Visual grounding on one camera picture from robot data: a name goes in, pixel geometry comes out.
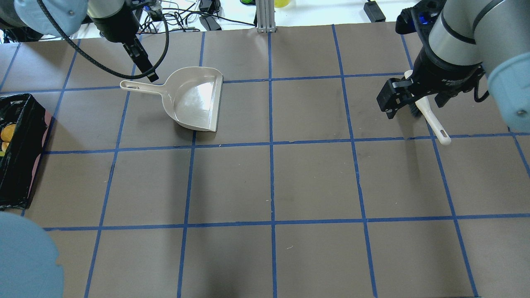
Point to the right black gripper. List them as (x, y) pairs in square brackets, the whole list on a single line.
[(444, 77)]

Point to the cream plastic dustpan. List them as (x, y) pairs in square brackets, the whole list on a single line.
[(190, 96)]

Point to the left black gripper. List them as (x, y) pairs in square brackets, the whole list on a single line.
[(114, 27)]

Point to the cream hand brush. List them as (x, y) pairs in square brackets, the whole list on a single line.
[(421, 107)]

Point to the black power brick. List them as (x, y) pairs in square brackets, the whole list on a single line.
[(209, 23)]

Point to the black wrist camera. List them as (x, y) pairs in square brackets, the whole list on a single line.
[(421, 16)]

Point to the yellow potato toy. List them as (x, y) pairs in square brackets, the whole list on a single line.
[(7, 133)]

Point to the black power adapter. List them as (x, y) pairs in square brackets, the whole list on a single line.
[(373, 11)]

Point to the aluminium frame post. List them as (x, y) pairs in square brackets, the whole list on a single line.
[(265, 16)]

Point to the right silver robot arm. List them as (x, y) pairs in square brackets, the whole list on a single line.
[(467, 45)]

